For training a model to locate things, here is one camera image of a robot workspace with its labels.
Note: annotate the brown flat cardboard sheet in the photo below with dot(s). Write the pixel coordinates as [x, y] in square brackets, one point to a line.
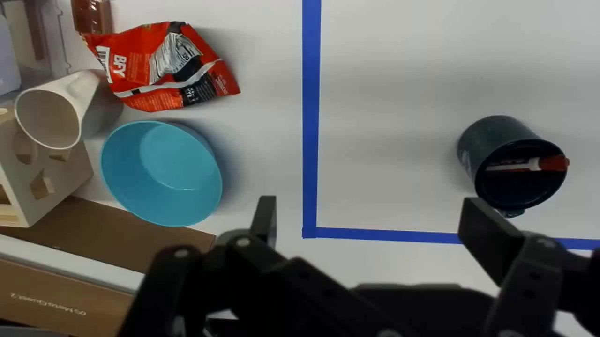
[118, 235]

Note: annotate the brown ribbed object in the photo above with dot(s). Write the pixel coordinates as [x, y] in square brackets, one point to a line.
[92, 14]

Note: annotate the brown cardboard box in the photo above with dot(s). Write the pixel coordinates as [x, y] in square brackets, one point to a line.
[56, 297]

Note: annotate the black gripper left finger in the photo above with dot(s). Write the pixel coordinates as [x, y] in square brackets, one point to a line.
[265, 220]

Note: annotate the light blue plastic bowl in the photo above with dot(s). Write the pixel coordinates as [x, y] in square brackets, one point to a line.
[161, 173]

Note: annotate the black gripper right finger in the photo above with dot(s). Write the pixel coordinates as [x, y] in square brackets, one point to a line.
[493, 235]

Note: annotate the red and white marker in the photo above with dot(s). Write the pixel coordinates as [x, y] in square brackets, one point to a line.
[527, 166]

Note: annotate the white paper cup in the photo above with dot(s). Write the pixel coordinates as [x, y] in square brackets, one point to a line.
[56, 110]

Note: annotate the red crumpled snack bag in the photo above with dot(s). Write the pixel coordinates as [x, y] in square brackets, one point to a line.
[160, 67]

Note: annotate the blue tape line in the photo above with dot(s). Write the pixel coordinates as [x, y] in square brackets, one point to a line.
[310, 125]

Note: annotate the wooden shape sorter box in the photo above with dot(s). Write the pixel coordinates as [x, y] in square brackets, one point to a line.
[34, 179]

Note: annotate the dark teal enamel mug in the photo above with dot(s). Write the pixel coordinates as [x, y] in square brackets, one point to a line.
[508, 162]

